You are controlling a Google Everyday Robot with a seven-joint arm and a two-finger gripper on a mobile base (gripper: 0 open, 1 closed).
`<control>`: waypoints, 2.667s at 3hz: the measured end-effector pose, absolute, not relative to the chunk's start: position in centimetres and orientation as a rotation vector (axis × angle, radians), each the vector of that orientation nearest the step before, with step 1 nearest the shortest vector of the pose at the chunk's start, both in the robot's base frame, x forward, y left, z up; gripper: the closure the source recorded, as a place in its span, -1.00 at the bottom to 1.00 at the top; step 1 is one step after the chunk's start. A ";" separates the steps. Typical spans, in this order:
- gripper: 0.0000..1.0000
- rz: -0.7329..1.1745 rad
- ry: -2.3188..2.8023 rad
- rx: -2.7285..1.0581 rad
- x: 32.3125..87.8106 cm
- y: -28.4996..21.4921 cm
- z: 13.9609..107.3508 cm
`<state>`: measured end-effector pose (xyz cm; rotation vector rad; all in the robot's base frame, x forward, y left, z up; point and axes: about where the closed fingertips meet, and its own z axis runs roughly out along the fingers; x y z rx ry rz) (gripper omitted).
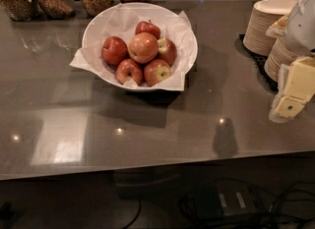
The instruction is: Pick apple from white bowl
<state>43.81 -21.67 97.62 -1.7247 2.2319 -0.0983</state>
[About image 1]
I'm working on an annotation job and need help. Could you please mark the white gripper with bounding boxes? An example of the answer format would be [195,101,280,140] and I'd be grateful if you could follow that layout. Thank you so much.
[266,15,315,123]

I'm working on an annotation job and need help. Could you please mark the red apple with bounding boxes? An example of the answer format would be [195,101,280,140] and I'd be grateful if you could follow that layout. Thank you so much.
[135,21,160,39]
[157,38,177,66]
[102,36,128,66]
[144,59,171,86]
[116,59,143,86]
[128,32,158,64]

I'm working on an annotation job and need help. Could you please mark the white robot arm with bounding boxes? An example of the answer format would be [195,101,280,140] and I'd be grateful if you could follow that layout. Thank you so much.
[266,0,315,123]

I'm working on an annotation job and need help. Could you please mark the white bowl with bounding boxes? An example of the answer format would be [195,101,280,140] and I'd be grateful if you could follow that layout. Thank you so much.
[81,2,199,93]

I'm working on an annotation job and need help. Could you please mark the black tray mat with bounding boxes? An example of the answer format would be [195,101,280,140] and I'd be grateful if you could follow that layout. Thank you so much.
[243,45,278,93]

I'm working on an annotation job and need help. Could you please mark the back stack paper bowls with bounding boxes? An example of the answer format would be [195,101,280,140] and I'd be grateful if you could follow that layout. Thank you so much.
[243,0,298,56]

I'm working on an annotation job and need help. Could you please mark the black power adapter box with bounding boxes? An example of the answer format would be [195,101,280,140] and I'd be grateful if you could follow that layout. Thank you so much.
[193,186,259,220]

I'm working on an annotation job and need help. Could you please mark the white paper liner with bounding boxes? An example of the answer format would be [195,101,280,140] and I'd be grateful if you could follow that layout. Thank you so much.
[69,2,197,92]

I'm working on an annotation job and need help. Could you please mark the far left cereal jar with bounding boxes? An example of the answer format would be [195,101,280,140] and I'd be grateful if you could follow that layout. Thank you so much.
[0,0,38,21]

